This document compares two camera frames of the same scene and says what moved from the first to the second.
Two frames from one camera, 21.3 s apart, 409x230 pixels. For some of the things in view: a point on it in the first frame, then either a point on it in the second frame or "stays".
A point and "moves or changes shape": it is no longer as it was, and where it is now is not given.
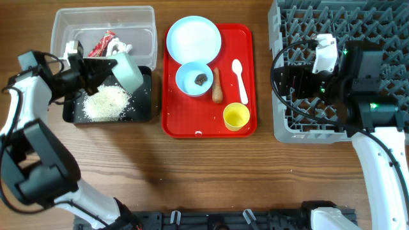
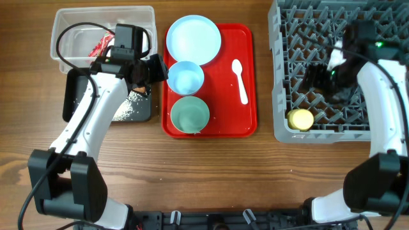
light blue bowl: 194,78 moves or changes shape
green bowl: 126,72 moves or changes shape
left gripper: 85,73 -> 160,72
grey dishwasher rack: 294,26 stays
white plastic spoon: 237,68 stays
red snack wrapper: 98,50 stays
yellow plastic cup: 236,115 -> 300,119
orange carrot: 217,89 -> 142,89
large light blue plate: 193,39 stays
